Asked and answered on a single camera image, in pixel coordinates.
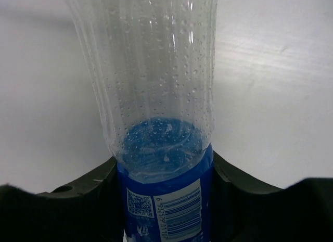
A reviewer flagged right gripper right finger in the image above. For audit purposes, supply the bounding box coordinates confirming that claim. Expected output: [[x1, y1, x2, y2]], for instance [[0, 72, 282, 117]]
[[211, 153, 332, 241]]

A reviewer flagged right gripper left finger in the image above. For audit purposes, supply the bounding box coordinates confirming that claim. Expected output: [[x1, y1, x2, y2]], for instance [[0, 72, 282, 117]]
[[1, 158, 124, 241]]

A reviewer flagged clear bottle blue label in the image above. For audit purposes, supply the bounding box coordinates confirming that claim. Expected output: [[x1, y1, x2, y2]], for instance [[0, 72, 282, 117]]
[[66, 0, 217, 241]]

